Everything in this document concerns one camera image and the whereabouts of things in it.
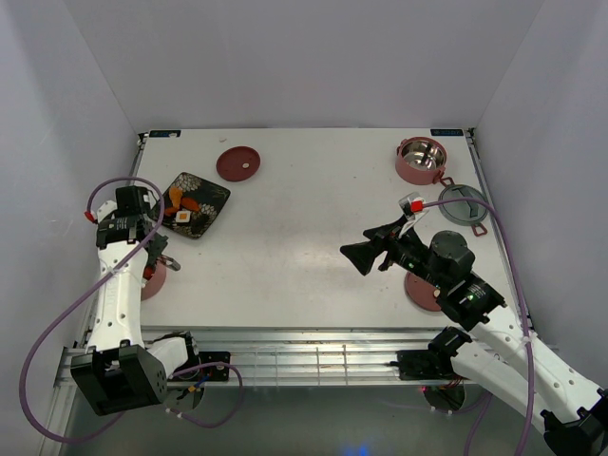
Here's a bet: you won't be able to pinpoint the blue table label left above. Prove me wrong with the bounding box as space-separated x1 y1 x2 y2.
148 130 181 138

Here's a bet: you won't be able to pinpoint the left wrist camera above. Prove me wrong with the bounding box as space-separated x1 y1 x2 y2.
143 189 159 207

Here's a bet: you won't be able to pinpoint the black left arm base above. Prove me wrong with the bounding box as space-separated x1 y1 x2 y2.
171 351 231 383

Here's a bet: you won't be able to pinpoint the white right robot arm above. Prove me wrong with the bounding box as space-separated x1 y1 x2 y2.
340 218 607 455

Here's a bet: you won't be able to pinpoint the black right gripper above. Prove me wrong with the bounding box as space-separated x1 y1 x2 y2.
339 215 447 291

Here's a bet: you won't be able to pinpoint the blue table label right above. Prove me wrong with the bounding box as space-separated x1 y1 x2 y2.
429 128 465 137

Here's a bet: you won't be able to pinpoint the white orange tofu cube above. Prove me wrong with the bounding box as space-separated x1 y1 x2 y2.
175 210 191 224

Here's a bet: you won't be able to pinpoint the pink lunch bowl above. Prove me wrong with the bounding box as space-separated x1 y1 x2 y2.
394 137 448 185
141 260 167 301

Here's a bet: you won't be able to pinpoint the blue table label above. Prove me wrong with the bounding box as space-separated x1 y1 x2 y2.
429 128 465 137
148 130 181 138

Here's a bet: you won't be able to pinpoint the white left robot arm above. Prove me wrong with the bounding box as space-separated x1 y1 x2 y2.
70 185 201 416

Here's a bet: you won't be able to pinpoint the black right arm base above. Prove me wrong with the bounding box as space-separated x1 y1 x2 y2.
395 350 454 380

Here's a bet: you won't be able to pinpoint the dark red round lid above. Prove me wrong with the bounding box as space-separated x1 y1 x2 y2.
216 145 261 182

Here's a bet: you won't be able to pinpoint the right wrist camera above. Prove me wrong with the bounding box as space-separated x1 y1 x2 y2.
398 192 428 238

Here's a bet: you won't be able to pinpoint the aluminium front rail frame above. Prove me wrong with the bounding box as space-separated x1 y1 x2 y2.
52 326 561 389

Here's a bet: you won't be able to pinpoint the metal serving tongs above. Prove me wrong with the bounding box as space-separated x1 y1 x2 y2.
158 255 181 272

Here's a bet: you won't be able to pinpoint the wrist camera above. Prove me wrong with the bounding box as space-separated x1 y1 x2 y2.
143 189 159 207
398 192 428 238

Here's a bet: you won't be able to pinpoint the red carrot food piece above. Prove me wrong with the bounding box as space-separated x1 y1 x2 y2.
180 198 200 212

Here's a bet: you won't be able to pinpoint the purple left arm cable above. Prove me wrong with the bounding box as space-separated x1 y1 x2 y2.
17 177 244 444

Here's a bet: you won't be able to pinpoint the black floral rectangular plate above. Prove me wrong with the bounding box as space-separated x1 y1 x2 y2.
162 172 231 239

